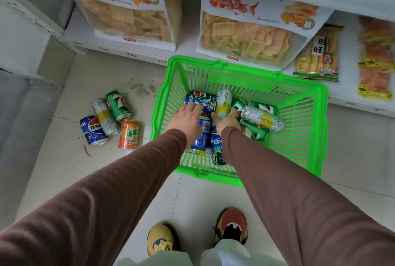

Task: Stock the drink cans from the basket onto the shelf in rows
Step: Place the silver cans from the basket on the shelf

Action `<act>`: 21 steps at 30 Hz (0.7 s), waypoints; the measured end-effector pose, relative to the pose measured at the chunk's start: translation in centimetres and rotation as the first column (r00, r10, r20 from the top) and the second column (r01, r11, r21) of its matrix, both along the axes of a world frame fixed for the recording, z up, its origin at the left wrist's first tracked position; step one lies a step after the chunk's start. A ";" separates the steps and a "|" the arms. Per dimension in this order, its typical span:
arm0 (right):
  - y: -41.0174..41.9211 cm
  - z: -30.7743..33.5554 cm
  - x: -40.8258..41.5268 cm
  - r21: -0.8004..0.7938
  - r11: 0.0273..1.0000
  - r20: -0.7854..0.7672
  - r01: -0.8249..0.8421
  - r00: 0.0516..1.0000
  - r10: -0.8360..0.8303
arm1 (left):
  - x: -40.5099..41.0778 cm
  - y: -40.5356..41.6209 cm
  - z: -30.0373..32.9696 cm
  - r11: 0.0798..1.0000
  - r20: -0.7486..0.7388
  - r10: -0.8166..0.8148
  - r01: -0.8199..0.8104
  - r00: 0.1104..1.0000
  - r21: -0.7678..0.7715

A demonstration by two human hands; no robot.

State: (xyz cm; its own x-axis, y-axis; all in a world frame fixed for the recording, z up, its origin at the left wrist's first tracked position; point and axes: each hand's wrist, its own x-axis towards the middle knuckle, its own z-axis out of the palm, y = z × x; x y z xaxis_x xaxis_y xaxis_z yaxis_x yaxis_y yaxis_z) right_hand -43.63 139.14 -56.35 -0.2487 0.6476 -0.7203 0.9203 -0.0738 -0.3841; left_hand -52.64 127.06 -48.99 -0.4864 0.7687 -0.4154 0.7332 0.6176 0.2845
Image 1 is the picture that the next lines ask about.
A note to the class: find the green 7up can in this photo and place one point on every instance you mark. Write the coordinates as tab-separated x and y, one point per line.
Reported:
118	105

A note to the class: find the person's leg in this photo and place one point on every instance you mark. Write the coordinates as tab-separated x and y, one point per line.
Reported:
160	259
228	256

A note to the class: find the orange can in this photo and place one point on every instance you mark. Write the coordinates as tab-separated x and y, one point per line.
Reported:
129	134

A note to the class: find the person's right leg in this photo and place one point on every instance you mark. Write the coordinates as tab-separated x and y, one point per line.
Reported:
228	256

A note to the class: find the orange snack packet yellow label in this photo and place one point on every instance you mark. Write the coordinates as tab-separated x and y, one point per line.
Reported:
375	59

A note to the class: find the small red scrap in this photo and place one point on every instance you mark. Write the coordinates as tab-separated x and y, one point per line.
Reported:
86	151

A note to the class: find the person's left forearm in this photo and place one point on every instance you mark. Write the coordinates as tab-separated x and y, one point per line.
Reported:
92	207

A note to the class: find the person's left leg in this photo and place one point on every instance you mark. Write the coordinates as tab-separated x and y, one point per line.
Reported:
160	259

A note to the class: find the person's right forearm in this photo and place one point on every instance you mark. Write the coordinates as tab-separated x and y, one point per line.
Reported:
308	207

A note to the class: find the large fish crisp bag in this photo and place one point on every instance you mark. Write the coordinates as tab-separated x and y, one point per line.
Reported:
247	40
123	18

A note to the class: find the person's left hand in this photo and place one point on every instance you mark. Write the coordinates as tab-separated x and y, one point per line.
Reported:
186	120

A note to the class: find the pile of cans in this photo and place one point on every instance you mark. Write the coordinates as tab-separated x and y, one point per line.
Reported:
262	118

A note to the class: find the person's right hand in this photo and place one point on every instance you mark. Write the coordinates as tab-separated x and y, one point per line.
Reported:
228	122

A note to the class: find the green plastic basket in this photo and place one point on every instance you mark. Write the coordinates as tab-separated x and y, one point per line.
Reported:
322	133

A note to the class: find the yellow left shoe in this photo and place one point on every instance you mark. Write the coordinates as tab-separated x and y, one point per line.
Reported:
160	239

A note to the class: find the yellow rice cracker packet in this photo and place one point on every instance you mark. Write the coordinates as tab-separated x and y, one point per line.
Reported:
318	55

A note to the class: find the red right shoe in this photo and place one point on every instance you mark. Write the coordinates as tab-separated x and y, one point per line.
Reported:
231	224

